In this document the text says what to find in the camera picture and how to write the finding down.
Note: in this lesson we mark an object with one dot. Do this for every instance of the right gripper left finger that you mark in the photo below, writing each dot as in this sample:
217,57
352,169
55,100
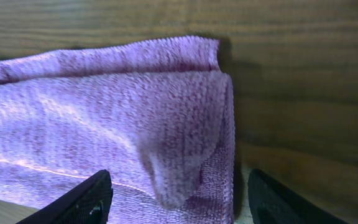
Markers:
87,203

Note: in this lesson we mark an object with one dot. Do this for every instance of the purple microfiber cloth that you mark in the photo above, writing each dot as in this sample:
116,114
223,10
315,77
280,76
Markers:
157,114

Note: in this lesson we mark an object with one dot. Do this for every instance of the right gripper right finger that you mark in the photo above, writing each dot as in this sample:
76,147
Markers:
271,202

